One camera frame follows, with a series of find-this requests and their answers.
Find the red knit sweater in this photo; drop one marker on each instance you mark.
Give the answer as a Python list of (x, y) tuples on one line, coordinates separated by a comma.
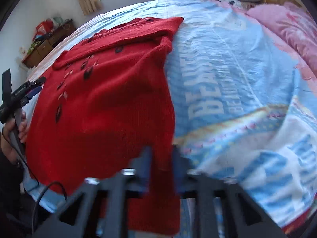
[(103, 101)]

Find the brown wooden desk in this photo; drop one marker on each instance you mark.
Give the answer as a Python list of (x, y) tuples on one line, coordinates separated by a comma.
[(41, 48)]

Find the red bag on desk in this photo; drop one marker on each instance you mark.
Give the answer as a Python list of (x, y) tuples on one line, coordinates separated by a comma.
[(43, 28)]

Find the pink pillow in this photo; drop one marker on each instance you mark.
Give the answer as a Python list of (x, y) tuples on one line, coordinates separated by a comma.
[(293, 25)]

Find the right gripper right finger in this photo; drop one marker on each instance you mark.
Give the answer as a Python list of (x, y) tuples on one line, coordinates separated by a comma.
[(222, 208)]

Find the person's left hand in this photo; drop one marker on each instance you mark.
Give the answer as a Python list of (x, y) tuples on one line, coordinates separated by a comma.
[(6, 141)]

